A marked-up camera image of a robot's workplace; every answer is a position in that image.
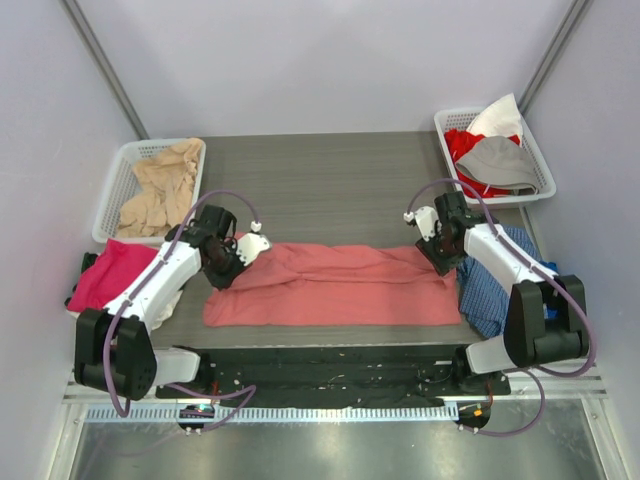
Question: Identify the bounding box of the white slotted cable duct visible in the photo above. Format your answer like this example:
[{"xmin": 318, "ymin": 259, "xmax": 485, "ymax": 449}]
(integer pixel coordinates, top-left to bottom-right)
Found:
[{"xmin": 85, "ymin": 402, "xmax": 459, "ymax": 424}]

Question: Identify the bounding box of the cream white garment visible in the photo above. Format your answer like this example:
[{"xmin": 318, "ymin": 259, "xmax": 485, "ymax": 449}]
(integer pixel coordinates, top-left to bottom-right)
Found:
[{"xmin": 65, "ymin": 290, "xmax": 183, "ymax": 330}]

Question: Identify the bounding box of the magenta t shirt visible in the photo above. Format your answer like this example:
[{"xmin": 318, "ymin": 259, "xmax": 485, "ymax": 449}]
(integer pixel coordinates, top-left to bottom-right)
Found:
[{"xmin": 66, "ymin": 239, "xmax": 158, "ymax": 313}]

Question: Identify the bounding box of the beige t shirt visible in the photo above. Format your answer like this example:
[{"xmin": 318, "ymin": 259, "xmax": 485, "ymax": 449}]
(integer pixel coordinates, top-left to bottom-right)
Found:
[{"xmin": 116, "ymin": 138, "xmax": 205, "ymax": 238}]

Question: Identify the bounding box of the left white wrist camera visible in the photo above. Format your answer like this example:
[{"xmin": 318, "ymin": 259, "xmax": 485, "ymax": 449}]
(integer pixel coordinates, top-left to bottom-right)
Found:
[{"xmin": 236, "ymin": 221, "xmax": 272, "ymax": 267}]

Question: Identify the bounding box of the left corner aluminium post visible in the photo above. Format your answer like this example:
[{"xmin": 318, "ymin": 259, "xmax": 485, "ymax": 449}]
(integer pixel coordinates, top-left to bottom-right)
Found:
[{"xmin": 60, "ymin": 0, "xmax": 150, "ymax": 140}]

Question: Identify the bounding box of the right corner aluminium post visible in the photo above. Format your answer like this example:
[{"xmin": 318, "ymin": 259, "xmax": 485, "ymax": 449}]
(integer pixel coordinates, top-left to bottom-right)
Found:
[{"xmin": 518, "ymin": 0, "xmax": 593, "ymax": 116}]

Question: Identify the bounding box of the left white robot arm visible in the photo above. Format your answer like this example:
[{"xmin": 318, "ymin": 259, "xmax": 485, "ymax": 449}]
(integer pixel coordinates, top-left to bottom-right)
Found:
[{"xmin": 73, "ymin": 205, "xmax": 271, "ymax": 401}]

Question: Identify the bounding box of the red garment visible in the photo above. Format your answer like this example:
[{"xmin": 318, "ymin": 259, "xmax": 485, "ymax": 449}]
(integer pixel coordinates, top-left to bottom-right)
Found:
[{"xmin": 444, "ymin": 129, "xmax": 502, "ymax": 198}]

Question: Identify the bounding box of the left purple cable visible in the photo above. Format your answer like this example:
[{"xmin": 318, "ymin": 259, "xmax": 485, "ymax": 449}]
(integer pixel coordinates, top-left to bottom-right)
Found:
[{"xmin": 107, "ymin": 188, "xmax": 264, "ymax": 434}]

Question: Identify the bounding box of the right white plastic basket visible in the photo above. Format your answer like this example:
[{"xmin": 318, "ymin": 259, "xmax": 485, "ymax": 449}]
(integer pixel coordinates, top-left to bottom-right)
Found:
[{"xmin": 434, "ymin": 107, "xmax": 557, "ymax": 209}]

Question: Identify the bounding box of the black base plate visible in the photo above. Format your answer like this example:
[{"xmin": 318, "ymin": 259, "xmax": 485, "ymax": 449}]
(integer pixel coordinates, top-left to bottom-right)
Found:
[{"xmin": 154, "ymin": 344, "xmax": 511, "ymax": 409}]

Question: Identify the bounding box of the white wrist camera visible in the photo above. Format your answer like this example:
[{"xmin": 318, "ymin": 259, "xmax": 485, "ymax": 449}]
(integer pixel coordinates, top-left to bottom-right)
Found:
[
  {"xmin": 236, "ymin": 221, "xmax": 272, "ymax": 267},
  {"xmin": 403, "ymin": 206, "xmax": 439, "ymax": 241}
]

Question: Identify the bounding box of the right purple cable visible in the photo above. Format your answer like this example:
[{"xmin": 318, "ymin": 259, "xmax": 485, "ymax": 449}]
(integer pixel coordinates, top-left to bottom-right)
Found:
[{"xmin": 404, "ymin": 178, "xmax": 599, "ymax": 435}]

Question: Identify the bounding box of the bright blue garment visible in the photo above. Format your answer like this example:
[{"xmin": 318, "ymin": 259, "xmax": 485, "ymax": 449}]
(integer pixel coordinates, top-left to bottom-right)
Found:
[{"xmin": 541, "ymin": 261, "xmax": 559, "ymax": 321}]

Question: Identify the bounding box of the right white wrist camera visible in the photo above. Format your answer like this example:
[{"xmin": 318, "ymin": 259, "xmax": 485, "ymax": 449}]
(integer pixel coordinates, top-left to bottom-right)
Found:
[{"xmin": 403, "ymin": 206, "xmax": 439, "ymax": 241}]

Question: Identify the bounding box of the salmon pink t shirt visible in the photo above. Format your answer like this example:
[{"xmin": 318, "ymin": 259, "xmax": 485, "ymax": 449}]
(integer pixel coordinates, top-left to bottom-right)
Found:
[{"xmin": 202, "ymin": 243, "xmax": 461, "ymax": 327}]

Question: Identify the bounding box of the blue checkered shirt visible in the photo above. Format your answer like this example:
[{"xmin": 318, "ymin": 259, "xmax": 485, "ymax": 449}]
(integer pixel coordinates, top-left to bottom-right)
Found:
[{"xmin": 457, "ymin": 224, "xmax": 541, "ymax": 338}]

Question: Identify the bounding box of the white plastic basket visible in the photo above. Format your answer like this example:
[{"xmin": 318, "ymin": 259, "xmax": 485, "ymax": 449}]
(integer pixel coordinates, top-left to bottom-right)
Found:
[
  {"xmin": 92, "ymin": 138, "xmax": 206, "ymax": 245},
  {"xmin": 434, "ymin": 107, "xmax": 557, "ymax": 209}
]

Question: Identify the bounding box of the purple cable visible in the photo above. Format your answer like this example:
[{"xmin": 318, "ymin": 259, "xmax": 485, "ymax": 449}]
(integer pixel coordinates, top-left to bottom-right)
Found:
[
  {"xmin": 107, "ymin": 188, "xmax": 264, "ymax": 434},
  {"xmin": 404, "ymin": 178, "xmax": 599, "ymax": 435}
]

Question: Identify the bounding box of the left white plastic basket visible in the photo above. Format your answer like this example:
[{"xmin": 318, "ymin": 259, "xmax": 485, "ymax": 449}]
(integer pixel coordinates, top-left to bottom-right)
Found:
[{"xmin": 92, "ymin": 138, "xmax": 206, "ymax": 245}]

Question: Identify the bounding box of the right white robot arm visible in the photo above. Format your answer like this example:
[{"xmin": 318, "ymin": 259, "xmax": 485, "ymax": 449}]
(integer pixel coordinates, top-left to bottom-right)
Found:
[{"xmin": 403, "ymin": 192, "xmax": 596, "ymax": 395}]

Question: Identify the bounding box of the corner aluminium post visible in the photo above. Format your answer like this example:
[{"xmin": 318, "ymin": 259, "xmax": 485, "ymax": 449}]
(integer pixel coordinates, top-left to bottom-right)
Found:
[
  {"xmin": 518, "ymin": 0, "xmax": 593, "ymax": 116},
  {"xmin": 60, "ymin": 0, "xmax": 150, "ymax": 140}
]

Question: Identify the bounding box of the aluminium frame rail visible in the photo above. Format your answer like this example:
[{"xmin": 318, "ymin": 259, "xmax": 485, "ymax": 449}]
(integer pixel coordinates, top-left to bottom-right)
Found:
[{"xmin": 62, "ymin": 365, "xmax": 607, "ymax": 404}]

